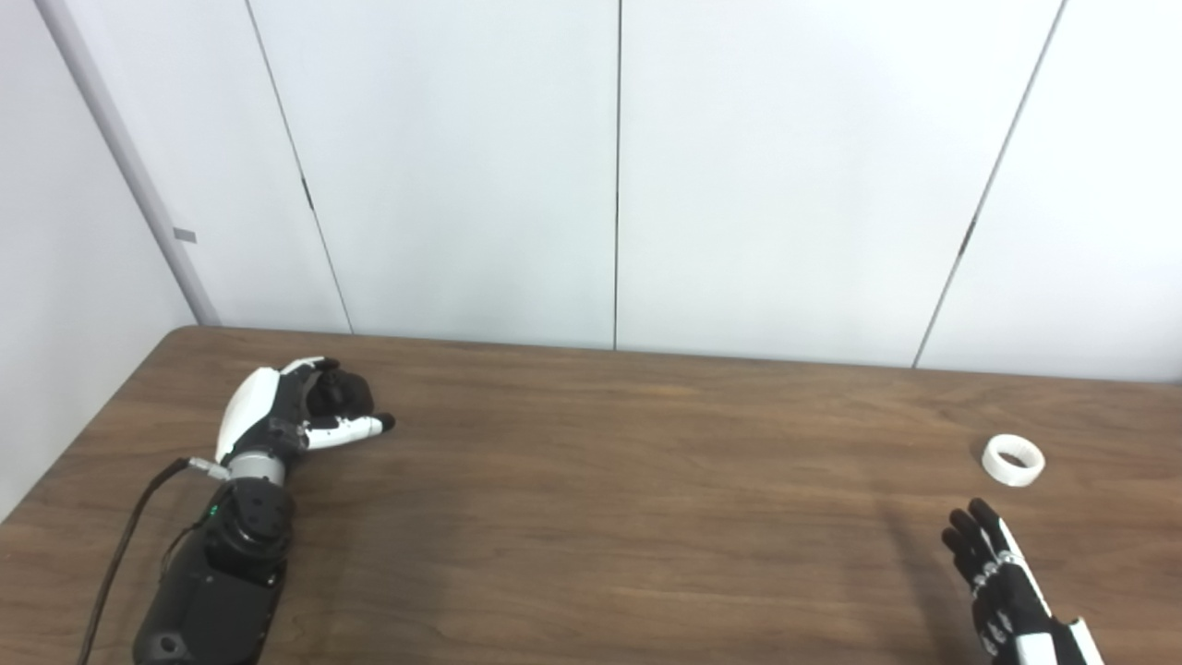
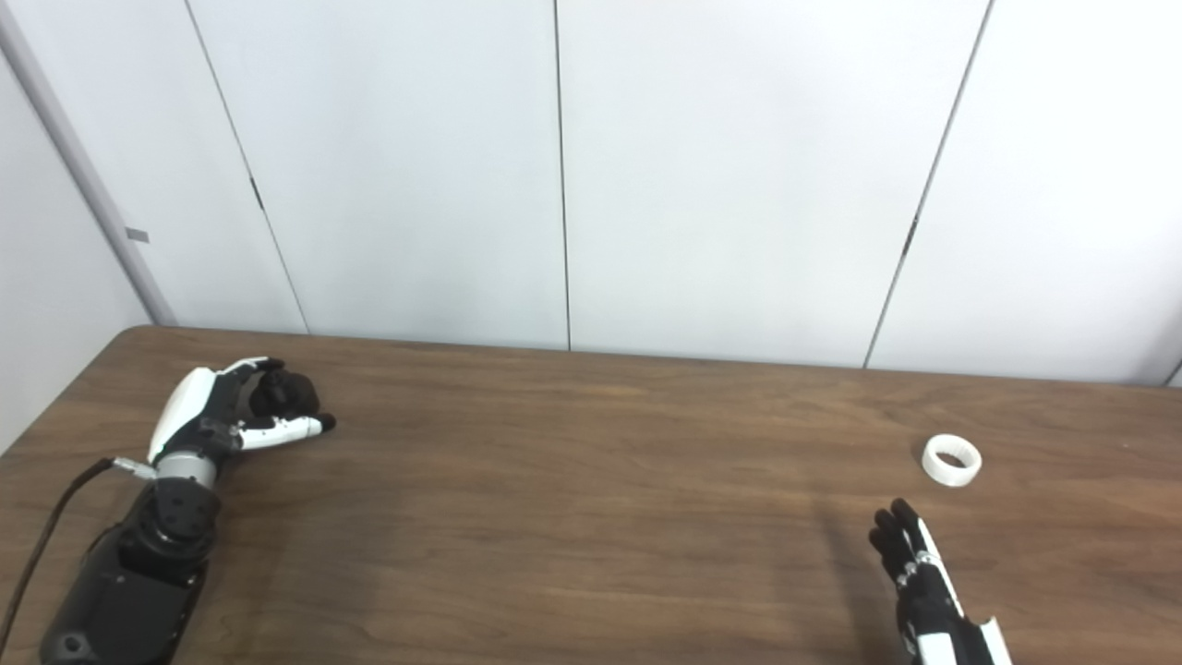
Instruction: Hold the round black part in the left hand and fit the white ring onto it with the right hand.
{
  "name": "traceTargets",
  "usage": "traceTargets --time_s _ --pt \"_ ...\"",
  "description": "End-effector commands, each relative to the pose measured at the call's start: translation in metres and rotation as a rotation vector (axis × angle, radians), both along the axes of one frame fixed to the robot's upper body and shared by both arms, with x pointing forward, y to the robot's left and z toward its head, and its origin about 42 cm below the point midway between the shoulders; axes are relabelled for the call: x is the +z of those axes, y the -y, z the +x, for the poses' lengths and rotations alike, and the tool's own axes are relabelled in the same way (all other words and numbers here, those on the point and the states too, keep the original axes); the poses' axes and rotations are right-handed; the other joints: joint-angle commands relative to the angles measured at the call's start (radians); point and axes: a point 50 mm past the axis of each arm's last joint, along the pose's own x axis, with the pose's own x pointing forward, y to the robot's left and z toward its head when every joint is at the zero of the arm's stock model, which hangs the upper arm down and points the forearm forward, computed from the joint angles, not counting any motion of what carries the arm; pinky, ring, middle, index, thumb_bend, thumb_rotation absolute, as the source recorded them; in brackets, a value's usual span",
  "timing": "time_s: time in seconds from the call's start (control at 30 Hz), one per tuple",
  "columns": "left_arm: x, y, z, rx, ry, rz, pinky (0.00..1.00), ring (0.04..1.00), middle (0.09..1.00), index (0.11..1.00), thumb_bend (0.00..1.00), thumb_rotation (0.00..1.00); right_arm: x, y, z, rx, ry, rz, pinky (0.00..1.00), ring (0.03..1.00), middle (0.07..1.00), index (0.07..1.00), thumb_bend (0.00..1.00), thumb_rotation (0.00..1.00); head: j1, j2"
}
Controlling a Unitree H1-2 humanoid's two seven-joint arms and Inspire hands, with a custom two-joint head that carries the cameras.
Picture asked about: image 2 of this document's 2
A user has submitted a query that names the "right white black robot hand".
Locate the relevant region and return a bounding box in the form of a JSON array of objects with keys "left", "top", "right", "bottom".
[{"left": 869, "top": 499, "right": 1015, "bottom": 665}]

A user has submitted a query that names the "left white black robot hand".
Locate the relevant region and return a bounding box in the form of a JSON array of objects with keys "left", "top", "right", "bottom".
[{"left": 148, "top": 357, "right": 336, "bottom": 467}]

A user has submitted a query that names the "grey wall corner strip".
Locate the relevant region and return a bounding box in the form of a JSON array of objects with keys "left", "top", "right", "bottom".
[{"left": 0, "top": 9, "right": 176, "bottom": 326}]

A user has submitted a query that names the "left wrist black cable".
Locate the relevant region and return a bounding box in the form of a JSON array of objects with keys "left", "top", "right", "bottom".
[{"left": 0, "top": 457, "right": 158, "bottom": 647}]

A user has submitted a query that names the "round black gear part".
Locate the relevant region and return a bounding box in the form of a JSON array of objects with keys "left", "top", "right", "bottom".
[{"left": 249, "top": 368, "right": 320, "bottom": 421}]

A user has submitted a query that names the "white plastic ring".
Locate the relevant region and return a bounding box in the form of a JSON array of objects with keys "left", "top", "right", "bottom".
[{"left": 922, "top": 434, "right": 983, "bottom": 488}]

